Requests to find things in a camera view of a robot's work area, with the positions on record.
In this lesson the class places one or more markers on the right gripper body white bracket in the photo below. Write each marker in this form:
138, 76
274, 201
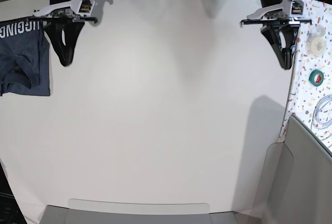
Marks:
64, 12

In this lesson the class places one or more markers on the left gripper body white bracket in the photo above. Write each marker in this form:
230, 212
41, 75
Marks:
275, 14

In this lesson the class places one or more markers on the dark blue t-shirt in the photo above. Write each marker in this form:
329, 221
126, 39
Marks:
24, 58

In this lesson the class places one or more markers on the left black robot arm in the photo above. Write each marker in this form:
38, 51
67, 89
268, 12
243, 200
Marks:
265, 3

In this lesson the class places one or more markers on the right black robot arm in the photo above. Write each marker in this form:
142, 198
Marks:
63, 21

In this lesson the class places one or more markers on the clear tape roll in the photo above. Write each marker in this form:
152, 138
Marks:
316, 43

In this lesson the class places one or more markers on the green tape roll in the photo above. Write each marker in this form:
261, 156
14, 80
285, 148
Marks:
316, 78

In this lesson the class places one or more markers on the terrazzo patterned side table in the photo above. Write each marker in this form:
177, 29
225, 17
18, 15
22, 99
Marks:
312, 105

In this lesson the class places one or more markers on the grey chair at right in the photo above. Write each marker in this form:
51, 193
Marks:
295, 185

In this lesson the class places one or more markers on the grey chair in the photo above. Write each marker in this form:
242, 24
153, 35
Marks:
85, 211
295, 185

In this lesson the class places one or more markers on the grey chair at bottom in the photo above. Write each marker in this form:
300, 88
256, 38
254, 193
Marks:
85, 211

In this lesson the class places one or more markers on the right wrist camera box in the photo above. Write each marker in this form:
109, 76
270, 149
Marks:
86, 7

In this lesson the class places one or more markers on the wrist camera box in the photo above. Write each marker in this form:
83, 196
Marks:
86, 7
296, 8

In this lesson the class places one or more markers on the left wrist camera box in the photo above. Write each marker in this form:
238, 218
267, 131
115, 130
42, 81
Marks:
296, 8

